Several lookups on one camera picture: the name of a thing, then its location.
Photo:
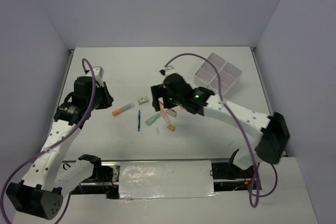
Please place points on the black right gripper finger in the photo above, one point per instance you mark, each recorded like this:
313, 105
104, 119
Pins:
157, 91
156, 102

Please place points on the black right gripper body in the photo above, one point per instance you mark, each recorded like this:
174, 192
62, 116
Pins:
176, 99

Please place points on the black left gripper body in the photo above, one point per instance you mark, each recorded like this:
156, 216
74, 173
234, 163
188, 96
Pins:
99, 97

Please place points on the blue gel pen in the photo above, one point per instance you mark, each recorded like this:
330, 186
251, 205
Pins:
139, 120

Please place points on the clear plastic pen cap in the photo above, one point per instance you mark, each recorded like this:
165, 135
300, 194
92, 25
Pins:
157, 130

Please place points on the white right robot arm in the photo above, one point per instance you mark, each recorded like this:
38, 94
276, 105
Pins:
269, 132

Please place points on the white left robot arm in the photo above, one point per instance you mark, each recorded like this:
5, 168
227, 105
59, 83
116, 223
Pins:
41, 191

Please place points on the yellow pink highlighter marker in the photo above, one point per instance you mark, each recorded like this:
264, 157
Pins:
164, 115

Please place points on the white staples box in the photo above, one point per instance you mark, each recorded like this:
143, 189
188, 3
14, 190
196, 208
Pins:
142, 100

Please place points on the orange grey highlighter marker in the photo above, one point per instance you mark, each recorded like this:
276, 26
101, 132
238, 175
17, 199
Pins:
123, 109

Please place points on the white eraser in sleeve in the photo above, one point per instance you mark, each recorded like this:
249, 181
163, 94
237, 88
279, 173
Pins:
171, 112

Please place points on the yellow eraser block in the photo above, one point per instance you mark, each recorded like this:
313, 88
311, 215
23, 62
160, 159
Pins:
171, 127

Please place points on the white left storage container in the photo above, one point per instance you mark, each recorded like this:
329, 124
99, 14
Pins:
206, 73

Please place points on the white storage container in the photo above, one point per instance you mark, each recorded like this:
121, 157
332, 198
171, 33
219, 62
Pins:
229, 75
206, 73

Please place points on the white right storage container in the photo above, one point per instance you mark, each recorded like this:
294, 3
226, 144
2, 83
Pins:
229, 75

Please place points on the silver foil covered panel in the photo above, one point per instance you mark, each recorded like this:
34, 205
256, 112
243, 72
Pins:
173, 179

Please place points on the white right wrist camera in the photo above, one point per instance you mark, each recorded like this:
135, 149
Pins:
167, 70

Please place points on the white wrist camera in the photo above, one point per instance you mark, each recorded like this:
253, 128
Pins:
167, 70
97, 72

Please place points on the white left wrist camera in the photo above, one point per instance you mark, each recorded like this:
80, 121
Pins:
97, 72

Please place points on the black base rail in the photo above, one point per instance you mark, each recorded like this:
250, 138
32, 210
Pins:
226, 177

